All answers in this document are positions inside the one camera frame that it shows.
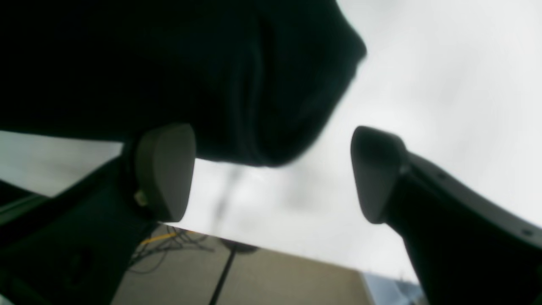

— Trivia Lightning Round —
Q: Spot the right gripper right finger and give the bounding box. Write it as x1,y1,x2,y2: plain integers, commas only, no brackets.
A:
350,127,542,305

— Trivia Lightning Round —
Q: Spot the yellow cable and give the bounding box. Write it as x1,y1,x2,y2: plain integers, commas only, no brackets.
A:
140,231,195,246

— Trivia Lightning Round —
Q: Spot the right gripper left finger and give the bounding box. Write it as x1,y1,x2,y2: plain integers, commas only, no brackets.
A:
0,124,197,305

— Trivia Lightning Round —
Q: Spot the black T-shirt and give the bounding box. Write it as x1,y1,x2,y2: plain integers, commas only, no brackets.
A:
0,0,367,166

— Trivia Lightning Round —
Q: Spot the black tripod stand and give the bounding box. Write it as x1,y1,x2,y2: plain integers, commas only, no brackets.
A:
208,238,259,305

